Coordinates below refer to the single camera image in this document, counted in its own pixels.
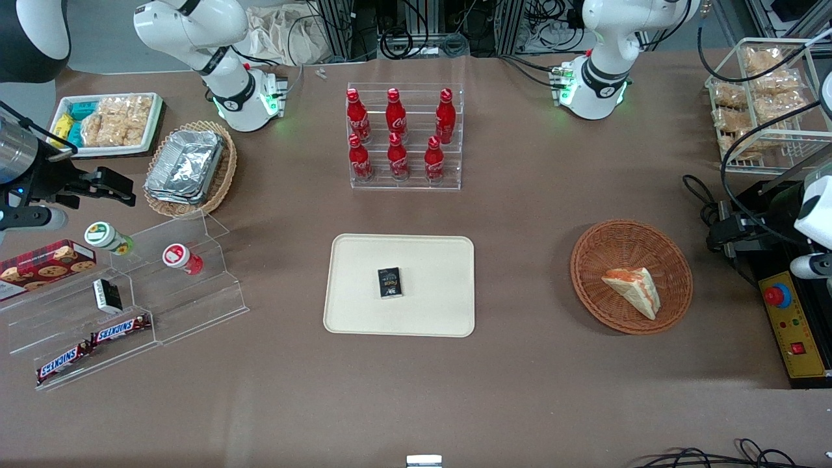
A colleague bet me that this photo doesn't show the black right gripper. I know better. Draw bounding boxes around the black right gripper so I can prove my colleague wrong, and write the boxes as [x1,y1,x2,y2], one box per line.
[26,139,137,210]

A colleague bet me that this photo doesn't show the triangular sandwich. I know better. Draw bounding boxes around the triangular sandwich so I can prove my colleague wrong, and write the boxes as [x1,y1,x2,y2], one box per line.
[601,266,662,322]

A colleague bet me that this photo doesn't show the white rectangular snack tray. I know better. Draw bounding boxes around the white rectangular snack tray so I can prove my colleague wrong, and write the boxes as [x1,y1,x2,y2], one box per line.
[54,92,164,159]

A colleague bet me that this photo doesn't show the light oval wicker basket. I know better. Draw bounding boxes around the light oval wicker basket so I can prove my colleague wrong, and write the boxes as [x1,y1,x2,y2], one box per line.
[142,120,239,219]

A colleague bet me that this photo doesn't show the beige plastic tray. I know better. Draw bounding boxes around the beige plastic tray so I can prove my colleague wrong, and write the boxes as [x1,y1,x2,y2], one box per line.
[323,233,476,339]

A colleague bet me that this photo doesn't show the brown wicker basket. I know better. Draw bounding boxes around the brown wicker basket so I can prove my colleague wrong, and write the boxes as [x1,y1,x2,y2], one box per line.
[570,219,694,336]

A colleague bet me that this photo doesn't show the green bottle with white cap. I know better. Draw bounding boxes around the green bottle with white cap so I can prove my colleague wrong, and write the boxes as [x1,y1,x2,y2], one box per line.
[84,221,136,256]

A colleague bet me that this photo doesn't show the rice cracker snack pack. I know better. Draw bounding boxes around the rice cracker snack pack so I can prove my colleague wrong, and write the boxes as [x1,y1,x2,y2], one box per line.
[81,112,112,148]
[750,70,807,98]
[711,81,749,109]
[97,95,155,147]
[720,129,764,161]
[744,48,785,75]
[713,107,756,135]
[753,93,811,123]

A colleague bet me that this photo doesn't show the stacked aluminium foil trays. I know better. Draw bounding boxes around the stacked aluminium foil trays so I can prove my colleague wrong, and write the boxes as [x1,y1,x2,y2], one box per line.
[144,129,226,206]

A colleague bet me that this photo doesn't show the red bottle with white cap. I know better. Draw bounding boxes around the red bottle with white cap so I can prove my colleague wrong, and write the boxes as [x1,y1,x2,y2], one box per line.
[162,243,205,276]

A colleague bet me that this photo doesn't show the red cookie box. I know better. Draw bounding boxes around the red cookie box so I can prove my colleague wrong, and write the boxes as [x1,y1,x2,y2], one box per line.
[0,239,98,302]

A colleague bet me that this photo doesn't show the small black white box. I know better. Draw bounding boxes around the small black white box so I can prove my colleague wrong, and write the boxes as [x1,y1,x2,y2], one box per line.
[92,278,124,315]

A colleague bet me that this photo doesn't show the clear acrylic step stand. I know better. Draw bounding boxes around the clear acrylic step stand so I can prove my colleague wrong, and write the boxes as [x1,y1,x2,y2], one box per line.
[0,211,250,392]

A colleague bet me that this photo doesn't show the snickers chocolate bar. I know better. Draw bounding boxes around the snickers chocolate bar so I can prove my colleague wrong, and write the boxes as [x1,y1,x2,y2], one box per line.
[90,314,152,346]
[35,343,93,385]

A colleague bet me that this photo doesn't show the white plastic bag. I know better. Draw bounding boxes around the white plastic bag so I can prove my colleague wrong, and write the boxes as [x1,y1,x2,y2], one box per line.
[246,5,340,66]

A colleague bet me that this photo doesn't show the red cola bottle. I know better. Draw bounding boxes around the red cola bottle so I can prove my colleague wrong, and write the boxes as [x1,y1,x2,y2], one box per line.
[435,88,457,146]
[424,135,447,185]
[385,88,408,141]
[387,133,411,181]
[346,88,372,144]
[348,134,375,183]

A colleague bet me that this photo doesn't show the small black card box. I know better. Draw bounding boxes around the small black card box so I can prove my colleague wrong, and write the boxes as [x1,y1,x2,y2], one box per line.
[377,266,404,300]

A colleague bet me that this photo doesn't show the clear acrylic bottle rack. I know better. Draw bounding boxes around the clear acrylic bottle rack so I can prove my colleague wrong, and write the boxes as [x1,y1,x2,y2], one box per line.
[346,82,466,191]

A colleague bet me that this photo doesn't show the black countertop appliance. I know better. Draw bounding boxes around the black countertop appliance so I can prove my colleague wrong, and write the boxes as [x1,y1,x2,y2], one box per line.
[707,159,832,274]

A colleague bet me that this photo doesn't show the yellow panel control box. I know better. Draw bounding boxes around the yellow panel control box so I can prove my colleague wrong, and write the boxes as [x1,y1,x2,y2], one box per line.
[747,250,832,390]

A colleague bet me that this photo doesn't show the aluminium frame post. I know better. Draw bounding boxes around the aluminium frame post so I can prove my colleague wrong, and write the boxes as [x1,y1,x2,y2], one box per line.
[495,0,528,57]
[317,0,356,63]

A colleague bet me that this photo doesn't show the coiled black cable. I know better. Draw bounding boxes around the coiled black cable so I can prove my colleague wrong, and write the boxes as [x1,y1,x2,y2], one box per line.
[380,25,435,60]

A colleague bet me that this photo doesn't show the black appliance power cable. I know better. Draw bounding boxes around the black appliance power cable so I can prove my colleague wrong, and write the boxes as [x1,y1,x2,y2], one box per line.
[682,174,726,228]

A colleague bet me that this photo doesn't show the white wire basket rack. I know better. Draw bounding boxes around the white wire basket rack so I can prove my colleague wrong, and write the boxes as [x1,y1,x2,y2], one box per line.
[705,37,832,175]

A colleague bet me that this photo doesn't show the black floor cable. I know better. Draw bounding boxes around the black floor cable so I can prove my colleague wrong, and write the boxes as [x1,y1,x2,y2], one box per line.
[630,438,816,468]

